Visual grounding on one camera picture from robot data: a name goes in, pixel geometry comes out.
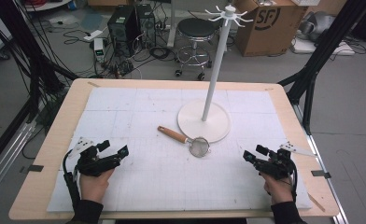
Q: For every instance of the slim black computer tower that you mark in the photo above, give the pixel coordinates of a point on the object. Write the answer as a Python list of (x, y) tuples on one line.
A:
[(146, 23)]

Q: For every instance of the black round stool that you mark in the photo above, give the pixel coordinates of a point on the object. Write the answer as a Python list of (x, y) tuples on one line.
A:
[(196, 28)]

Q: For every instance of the black table clamp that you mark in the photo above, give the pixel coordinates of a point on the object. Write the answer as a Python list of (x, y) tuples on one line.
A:
[(31, 168), (321, 174)]

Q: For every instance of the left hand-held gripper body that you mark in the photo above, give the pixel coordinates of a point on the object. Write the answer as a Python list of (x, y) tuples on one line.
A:
[(92, 165)]

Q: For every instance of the white power strip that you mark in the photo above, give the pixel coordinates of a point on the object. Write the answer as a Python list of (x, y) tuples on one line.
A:
[(93, 35)]

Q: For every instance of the person's left hand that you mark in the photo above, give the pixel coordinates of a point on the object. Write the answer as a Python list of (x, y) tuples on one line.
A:
[(93, 188)]

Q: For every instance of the black metal frame stand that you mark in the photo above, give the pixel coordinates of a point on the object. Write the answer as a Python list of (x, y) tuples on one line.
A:
[(312, 71), (39, 71)]

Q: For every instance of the person's right hand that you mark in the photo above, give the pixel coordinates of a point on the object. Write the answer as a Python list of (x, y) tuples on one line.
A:
[(279, 189)]

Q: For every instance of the white grid mat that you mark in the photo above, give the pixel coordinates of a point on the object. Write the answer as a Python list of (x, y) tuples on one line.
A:
[(147, 180)]

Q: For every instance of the small white power supply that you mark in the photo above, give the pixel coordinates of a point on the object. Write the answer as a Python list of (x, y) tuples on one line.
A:
[(99, 49)]

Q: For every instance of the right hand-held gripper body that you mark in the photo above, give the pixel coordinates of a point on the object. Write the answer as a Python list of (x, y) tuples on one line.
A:
[(276, 166)]

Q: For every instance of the white hook stand rack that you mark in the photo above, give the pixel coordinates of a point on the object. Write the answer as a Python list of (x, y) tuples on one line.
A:
[(203, 124)]

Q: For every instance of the grey plastic bag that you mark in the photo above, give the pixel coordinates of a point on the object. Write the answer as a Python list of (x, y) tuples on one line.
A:
[(316, 25)]

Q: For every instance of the large black computer tower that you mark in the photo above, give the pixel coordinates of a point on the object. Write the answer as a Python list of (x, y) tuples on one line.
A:
[(122, 29)]

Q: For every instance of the cardboard box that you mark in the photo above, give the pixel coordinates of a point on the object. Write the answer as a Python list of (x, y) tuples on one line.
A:
[(268, 31)]

